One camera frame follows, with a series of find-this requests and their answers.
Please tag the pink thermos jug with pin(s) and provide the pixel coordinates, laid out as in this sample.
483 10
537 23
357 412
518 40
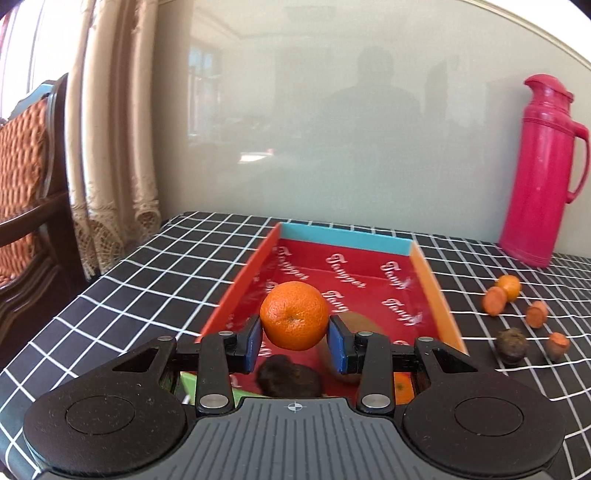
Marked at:
540 184

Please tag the beige lace curtain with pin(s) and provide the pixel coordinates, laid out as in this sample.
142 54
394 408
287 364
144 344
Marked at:
115 138

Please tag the window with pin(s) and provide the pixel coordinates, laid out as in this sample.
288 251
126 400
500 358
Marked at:
46 46

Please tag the red printed cardboard box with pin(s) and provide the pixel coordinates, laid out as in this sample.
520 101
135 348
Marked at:
360 267

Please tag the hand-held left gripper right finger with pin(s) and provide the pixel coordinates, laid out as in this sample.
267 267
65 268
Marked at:
336 346

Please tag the orange woven chair cushion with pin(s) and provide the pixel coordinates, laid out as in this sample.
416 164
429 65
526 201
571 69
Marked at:
21 184

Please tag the brown kiwi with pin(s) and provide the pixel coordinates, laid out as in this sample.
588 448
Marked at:
364 321

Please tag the dark wrinkled lump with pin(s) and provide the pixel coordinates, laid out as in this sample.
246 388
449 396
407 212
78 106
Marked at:
291 376
511 346

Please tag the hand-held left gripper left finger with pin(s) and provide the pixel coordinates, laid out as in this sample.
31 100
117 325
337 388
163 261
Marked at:
253 344

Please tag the tangerine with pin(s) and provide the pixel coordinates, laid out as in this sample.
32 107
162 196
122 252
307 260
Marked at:
402 387
294 314
511 286

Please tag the orange carrot piece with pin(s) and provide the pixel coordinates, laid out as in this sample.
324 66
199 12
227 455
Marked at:
558 346
537 314
495 301

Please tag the black white checked tablecloth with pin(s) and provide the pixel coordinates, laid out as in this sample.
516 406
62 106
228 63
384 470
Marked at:
138 295

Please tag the dark wooden armchair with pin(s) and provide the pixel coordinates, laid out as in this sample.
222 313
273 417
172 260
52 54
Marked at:
57 152

